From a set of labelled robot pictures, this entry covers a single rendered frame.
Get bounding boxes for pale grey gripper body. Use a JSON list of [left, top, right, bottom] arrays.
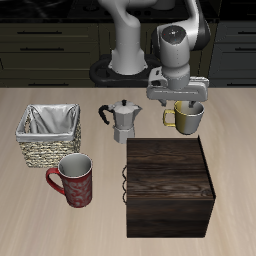
[[145, 75, 211, 102]]

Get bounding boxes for white and yellow mug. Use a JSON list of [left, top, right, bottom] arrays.
[[162, 100, 206, 136]]

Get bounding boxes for wicker basket with white liner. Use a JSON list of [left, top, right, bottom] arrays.
[[14, 103, 83, 169]]

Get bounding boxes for red patterned mug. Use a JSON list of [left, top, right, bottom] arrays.
[[45, 152, 94, 209]]

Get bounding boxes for silver moka pot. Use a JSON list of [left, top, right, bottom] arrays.
[[97, 98, 144, 145]]

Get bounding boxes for dark wooden cabinet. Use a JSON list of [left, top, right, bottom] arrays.
[[121, 134, 217, 239]]

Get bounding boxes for dark kitchen cupboards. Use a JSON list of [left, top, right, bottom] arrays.
[[0, 0, 256, 89]]

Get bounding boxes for flat black base plate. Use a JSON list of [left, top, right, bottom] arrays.
[[88, 53, 165, 85]]

